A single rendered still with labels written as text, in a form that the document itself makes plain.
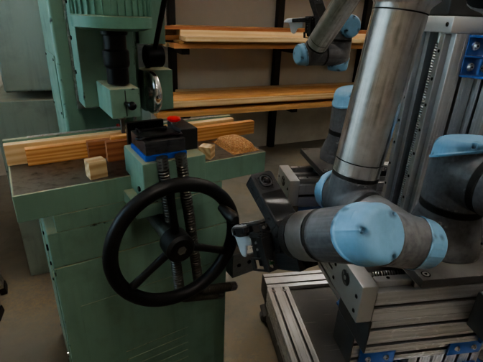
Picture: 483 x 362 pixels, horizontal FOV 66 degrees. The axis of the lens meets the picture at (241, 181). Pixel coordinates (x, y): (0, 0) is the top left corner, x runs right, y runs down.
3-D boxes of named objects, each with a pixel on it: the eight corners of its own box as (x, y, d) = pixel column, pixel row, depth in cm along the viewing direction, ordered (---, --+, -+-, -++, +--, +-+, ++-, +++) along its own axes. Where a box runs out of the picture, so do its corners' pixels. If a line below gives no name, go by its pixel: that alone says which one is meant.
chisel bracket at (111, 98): (113, 126, 88) (109, 89, 85) (99, 112, 99) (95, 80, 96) (143, 122, 92) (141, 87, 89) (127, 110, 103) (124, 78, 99)
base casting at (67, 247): (51, 270, 81) (44, 235, 78) (29, 177, 126) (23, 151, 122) (228, 221, 104) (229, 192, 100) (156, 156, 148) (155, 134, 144)
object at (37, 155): (28, 166, 86) (24, 149, 84) (27, 163, 87) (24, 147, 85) (254, 133, 116) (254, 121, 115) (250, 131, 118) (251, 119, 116)
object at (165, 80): (145, 111, 112) (143, 70, 107) (138, 106, 117) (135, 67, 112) (175, 108, 117) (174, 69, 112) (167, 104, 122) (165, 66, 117)
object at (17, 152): (7, 166, 85) (2, 145, 83) (7, 163, 87) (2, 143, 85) (233, 133, 115) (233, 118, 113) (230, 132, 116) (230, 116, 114)
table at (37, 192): (19, 248, 67) (12, 219, 64) (11, 184, 90) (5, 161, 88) (286, 184, 97) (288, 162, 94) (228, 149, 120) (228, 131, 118)
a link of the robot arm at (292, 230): (294, 215, 50) (337, 202, 55) (275, 217, 54) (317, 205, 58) (307, 269, 50) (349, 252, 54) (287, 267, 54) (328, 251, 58)
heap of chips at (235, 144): (233, 154, 98) (233, 144, 97) (210, 141, 107) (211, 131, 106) (259, 150, 102) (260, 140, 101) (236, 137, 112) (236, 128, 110)
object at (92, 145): (90, 160, 90) (87, 143, 88) (88, 157, 92) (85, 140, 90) (177, 147, 102) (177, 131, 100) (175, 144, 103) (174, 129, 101)
